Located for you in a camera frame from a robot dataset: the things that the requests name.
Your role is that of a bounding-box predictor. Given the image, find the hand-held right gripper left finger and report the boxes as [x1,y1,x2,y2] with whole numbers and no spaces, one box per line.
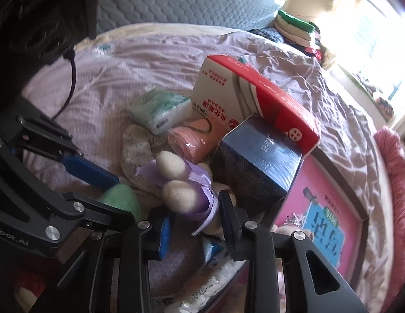
[29,215,173,313]

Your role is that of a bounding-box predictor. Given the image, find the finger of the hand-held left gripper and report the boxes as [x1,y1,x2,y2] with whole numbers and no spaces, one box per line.
[42,194,136,245]
[16,116,120,190]

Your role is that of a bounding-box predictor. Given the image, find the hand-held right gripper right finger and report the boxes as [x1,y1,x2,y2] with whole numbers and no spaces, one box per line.
[218,191,369,313]

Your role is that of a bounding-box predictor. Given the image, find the green soft ball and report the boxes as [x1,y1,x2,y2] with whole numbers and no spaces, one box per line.
[97,184,144,219]

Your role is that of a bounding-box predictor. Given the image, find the white floral scrunchie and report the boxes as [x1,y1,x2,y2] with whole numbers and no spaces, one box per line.
[121,124,177,203]

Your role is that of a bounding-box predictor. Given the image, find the leopard print cloth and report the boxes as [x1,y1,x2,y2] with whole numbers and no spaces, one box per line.
[285,213,304,227]

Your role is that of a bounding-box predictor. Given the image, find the cream plush rabbit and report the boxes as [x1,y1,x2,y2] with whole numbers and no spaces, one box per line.
[137,150,237,235]

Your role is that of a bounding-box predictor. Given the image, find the peach cloth roll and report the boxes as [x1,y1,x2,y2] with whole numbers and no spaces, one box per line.
[167,117,227,165]

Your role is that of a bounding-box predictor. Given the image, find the pink framed board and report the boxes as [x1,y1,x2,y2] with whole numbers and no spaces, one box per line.
[271,148,369,287]

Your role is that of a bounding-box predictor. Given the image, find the white plastic packet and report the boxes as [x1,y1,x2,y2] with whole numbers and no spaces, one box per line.
[163,238,249,313]

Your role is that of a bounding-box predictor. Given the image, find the dark blue box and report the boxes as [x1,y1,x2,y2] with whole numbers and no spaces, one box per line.
[210,113,304,216]

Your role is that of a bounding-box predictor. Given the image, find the red cloth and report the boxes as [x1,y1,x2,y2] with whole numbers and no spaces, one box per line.
[13,261,59,313]

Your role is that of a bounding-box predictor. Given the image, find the green printed tissue pack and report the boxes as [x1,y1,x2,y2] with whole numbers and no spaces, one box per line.
[127,86,193,135]

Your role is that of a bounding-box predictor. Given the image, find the red and white carton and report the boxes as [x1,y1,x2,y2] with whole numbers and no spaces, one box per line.
[191,55,321,155]

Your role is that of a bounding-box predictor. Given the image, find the grey quilted headboard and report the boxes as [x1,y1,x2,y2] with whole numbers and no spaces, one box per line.
[95,0,281,35]

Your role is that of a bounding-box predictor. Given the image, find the pink quilt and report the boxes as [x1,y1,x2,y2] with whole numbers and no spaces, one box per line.
[374,127,405,300]

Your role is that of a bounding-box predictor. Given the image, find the dark knit cloth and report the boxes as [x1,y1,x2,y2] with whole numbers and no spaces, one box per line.
[251,26,284,43]

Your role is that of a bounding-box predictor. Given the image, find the patterned window seat blanket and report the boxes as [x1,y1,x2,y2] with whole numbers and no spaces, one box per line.
[359,75,395,121]

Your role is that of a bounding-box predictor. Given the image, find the stack of folded clothes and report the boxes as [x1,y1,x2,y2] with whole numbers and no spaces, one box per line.
[276,9,324,61]

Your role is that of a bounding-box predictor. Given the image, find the window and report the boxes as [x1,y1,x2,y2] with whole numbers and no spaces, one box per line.
[320,0,405,105]

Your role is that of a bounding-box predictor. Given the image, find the black cable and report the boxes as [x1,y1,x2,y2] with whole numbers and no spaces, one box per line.
[50,50,77,121]

